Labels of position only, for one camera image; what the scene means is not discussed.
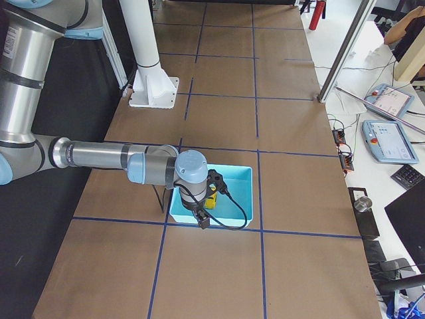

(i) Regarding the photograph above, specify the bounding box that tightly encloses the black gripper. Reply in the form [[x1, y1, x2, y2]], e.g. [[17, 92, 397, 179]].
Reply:
[[183, 200, 210, 229]]

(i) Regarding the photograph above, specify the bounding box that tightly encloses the yellow beetle toy car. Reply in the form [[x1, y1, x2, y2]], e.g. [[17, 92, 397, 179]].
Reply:
[[204, 193, 217, 209]]

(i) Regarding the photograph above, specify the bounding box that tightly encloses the person forearm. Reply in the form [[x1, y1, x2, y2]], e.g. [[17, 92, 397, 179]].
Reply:
[[384, 6, 424, 46]]

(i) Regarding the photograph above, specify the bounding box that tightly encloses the turquoise plastic bin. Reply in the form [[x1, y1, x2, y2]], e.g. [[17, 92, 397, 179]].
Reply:
[[169, 163, 254, 231]]

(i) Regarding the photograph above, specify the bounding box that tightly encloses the black power strip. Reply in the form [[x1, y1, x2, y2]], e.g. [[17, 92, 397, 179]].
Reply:
[[332, 128, 354, 175]]

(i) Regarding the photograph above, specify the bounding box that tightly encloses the metal cup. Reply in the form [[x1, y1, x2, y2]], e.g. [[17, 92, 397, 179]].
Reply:
[[353, 196, 373, 213]]

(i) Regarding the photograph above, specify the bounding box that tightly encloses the near teach pendant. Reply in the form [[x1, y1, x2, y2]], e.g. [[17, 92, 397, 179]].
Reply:
[[362, 120, 419, 164]]

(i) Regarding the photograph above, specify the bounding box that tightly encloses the teach pendant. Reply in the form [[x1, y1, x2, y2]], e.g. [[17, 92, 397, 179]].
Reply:
[[362, 120, 419, 164], [365, 84, 414, 118]]

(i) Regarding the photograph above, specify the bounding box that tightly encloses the black keyboard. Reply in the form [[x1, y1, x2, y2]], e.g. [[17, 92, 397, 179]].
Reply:
[[391, 164, 424, 190]]

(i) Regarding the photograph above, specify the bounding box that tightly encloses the white support pole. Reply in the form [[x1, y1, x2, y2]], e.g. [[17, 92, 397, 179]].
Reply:
[[120, 0, 160, 68]]

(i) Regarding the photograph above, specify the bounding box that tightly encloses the far teach pendant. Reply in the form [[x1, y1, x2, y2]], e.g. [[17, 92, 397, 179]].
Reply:
[[365, 84, 414, 118]]

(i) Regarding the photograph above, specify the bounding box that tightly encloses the red cylinder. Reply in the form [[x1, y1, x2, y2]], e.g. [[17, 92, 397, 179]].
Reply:
[[309, 1, 326, 31]]

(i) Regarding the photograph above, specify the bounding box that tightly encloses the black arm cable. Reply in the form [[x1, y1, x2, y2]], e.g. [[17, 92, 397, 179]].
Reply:
[[175, 181, 248, 231]]

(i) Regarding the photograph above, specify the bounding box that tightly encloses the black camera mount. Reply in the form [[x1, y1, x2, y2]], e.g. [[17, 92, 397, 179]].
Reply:
[[206, 169, 230, 197]]

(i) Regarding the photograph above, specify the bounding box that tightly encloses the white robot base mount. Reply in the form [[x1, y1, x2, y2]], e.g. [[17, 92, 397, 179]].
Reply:
[[129, 64, 179, 109]]

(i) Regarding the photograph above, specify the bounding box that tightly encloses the aluminium frame post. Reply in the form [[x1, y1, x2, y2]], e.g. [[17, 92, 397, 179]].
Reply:
[[317, 0, 376, 103]]

